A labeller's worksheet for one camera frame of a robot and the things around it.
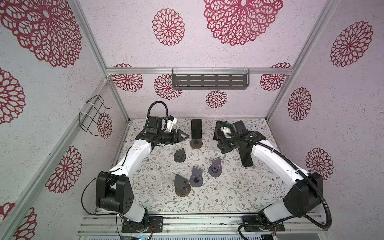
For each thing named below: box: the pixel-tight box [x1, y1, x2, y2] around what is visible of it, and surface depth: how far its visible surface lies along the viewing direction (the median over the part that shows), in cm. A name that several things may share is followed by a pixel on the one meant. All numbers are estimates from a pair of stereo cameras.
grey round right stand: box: [208, 157, 223, 178], surface depth 90 cm
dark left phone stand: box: [173, 148, 186, 163], surface depth 97 cm
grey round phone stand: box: [189, 166, 203, 188], surface depth 88 cm
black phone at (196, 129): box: [191, 119, 203, 140], surface depth 97 cm
